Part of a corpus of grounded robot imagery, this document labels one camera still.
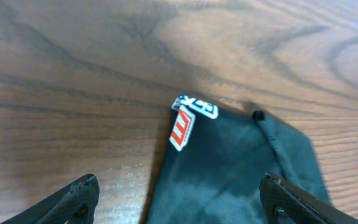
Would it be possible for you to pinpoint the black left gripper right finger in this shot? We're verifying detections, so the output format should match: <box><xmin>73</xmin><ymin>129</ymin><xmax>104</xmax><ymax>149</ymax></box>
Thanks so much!
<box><xmin>259</xmin><ymin>172</ymin><xmax>358</xmax><ymax>224</ymax></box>

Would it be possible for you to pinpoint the black orange-patterned jersey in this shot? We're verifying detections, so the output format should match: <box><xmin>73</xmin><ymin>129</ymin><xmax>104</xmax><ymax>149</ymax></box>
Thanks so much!
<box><xmin>145</xmin><ymin>95</ymin><xmax>329</xmax><ymax>223</ymax></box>

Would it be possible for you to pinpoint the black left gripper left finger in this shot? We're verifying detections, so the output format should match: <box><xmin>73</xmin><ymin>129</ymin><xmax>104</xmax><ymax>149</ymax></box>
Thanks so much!
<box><xmin>2</xmin><ymin>174</ymin><xmax>100</xmax><ymax>224</ymax></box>

